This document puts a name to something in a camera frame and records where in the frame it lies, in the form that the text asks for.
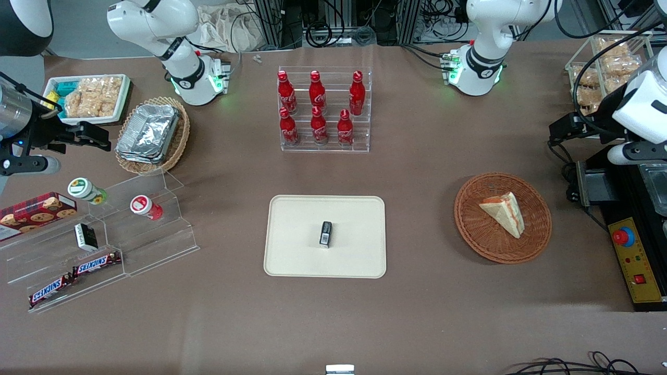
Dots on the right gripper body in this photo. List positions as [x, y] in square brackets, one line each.
[46, 133]

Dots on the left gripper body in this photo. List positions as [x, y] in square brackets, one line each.
[607, 128]

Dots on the triangle sandwich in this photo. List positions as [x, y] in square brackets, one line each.
[504, 213]

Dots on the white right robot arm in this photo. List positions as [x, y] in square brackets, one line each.
[183, 73]

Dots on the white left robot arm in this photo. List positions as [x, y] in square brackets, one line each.
[482, 65]

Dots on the white rectangular snack tray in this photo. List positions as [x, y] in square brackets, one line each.
[124, 99]

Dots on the oval tan wicker basket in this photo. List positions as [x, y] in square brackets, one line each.
[177, 148]

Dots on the round brown wicker basket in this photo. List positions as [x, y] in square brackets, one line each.
[479, 229]

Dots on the cream plastic tray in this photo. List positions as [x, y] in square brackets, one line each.
[297, 234]

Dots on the bag of rice crackers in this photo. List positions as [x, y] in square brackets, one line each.
[94, 96]

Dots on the yellow snack packet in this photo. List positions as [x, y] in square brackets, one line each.
[51, 100]

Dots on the green lidded cup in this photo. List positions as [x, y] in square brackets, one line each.
[86, 190]

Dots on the teal snack packet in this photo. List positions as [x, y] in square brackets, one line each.
[65, 87]

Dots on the clear acrylic snack bin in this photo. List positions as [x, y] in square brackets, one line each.
[617, 65]

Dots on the stacked aluminium foil trays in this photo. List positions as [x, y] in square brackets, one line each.
[148, 133]

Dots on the red lidded cup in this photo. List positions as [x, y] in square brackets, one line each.
[145, 207]

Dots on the red cookie box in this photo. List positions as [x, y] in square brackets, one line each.
[36, 213]

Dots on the metal pan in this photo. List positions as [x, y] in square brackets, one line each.
[657, 190]

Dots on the black and white small box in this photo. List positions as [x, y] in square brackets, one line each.
[86, 237]

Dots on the red emergency stop button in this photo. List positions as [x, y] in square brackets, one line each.
[623, 237]

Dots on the clear acrylic step shelf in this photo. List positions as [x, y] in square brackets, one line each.
[156, 245]

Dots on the snickers chocolate bar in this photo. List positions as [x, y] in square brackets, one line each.
[96, 264]
[49, 290]

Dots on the black control box yellow panel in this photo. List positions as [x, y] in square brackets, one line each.
[635, 271]

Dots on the beige cloth bag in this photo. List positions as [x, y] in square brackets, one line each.
[229, 28]

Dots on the red cola bottle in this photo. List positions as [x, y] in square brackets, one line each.
[319, 129]
[345, 131]
[317, 94]
[286, 94]
[357, 96]
[288, 130]

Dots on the clear acrylic bottle rack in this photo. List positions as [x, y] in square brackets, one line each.
[333, 148]

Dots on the white device at table edge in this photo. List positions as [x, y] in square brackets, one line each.
[340, 370]

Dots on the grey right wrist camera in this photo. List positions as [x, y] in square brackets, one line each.
[31, 165]

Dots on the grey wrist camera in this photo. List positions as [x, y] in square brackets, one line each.
[635, 153]
[31, 165]

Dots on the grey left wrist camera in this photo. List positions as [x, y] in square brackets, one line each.
[635, 153]

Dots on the aluminium profile frame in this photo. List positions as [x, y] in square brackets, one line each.
[276, 21]

